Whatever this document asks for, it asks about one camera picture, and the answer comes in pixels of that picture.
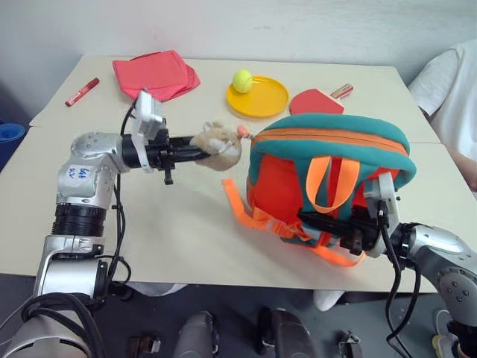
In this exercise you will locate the small dark metal block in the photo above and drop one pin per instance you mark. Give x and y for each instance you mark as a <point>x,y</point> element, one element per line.
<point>350,345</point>

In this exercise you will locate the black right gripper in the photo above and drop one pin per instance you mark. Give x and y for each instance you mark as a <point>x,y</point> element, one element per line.
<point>359,236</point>

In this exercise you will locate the grey rounded shape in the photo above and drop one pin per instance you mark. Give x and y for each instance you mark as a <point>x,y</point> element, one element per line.
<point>197,335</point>

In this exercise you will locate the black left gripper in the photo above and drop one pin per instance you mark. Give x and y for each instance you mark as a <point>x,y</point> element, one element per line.
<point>161,153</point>

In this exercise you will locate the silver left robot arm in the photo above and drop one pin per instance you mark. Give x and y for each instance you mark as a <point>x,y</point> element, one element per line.
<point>82,179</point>

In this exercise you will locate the yellow round plate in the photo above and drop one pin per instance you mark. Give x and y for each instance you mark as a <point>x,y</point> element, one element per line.
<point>261,98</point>

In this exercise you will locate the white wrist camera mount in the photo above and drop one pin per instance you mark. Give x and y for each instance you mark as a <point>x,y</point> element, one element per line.
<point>384,194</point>
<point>148,115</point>

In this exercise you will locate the white fabric under table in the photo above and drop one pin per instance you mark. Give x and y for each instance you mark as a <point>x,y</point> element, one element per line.
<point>156,288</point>

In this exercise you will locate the red table tennis paddle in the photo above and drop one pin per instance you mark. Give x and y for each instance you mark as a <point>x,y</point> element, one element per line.
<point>316,102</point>

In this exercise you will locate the yellow tennis ball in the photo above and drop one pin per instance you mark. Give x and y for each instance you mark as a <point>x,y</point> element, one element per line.
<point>242,81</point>

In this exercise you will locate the beige plush hamster toy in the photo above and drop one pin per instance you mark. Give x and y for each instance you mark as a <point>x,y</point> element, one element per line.
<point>220,147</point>

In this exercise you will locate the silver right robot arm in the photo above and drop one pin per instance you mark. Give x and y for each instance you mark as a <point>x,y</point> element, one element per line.
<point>436,250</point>

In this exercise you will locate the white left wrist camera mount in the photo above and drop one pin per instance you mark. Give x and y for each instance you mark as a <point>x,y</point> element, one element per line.
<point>148,115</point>

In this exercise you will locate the dark rounded shape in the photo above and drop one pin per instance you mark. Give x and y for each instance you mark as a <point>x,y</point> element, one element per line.
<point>287,335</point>

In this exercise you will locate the blue bin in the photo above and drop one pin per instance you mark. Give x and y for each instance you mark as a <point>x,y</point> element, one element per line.
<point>9,138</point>

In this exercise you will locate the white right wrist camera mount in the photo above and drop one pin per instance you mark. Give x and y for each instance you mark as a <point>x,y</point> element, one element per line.
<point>384,194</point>

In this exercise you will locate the white and yellow shoe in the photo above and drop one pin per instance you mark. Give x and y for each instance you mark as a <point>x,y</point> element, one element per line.
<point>445,332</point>

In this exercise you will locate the red folded cloth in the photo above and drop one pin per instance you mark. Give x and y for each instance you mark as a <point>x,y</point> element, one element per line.
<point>151,72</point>
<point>193,78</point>

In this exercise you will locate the person in white shirt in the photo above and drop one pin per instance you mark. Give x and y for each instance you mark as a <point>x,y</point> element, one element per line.
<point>447,93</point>

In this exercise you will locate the red marker pen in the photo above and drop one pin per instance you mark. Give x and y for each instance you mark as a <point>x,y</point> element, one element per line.
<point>82,91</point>

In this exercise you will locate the orange and teal backpack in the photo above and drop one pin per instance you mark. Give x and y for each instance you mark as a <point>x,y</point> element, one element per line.
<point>320,149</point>

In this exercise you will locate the small dark brown block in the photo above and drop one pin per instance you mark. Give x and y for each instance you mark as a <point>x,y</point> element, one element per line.
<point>143,347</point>

